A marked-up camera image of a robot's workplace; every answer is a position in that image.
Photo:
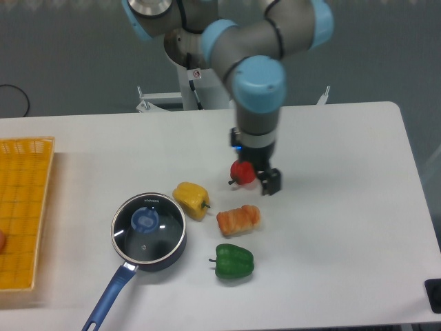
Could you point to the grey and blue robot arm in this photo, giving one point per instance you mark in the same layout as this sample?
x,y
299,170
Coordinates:
x,y
256,131

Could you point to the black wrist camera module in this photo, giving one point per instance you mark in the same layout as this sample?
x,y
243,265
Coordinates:
x,y
235,139

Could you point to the red bell pepper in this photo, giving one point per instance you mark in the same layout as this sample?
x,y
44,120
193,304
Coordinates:
x,y
242,173

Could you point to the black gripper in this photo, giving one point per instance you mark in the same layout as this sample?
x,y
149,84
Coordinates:
x,y
270,178

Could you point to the black device at table edge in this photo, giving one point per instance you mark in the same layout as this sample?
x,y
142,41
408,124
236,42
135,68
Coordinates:
x,y
433,289

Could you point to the yellow bell pepper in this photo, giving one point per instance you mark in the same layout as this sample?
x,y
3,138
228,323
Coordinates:
x,y
193,198

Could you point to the green bell pepper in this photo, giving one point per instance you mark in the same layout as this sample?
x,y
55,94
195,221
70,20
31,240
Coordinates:
x,y
233,262

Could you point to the yellow plastic basket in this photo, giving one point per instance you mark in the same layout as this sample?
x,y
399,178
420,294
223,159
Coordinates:
x,y
26,164

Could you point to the toy bread loaf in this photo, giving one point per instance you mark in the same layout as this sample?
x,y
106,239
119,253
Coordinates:
x,y
238,220

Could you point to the blue saucepan with handle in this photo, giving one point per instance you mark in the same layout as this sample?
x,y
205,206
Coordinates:
x,y
121,277

